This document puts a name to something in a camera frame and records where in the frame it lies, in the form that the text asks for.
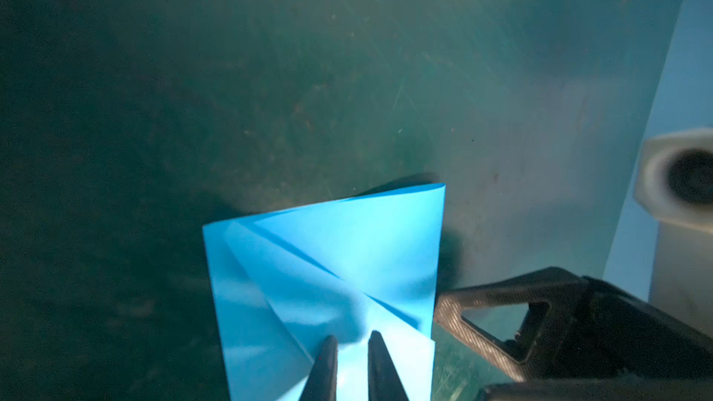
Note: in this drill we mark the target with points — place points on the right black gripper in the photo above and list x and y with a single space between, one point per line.
564 337

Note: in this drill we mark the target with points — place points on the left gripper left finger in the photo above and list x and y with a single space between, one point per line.
322 380

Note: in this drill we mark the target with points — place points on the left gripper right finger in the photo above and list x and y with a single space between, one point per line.
383 380

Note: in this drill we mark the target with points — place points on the blue square paper sheet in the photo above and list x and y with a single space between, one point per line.
284 281

